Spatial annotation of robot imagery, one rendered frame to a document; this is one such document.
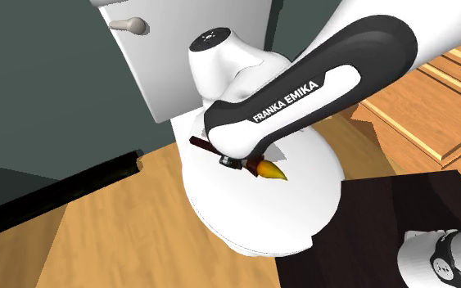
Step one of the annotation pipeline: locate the dark red yellow-tipped brush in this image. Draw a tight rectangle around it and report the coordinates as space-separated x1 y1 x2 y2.
188 135 289 182

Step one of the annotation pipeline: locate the white toilet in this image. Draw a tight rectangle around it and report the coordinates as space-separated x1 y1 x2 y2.
90 0 345 259

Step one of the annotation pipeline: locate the long black bar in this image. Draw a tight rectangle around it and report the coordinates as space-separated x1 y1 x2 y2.
0 149 145 239

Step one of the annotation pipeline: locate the wooden cabinet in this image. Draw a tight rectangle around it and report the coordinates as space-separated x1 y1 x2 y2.
339 34 461 192

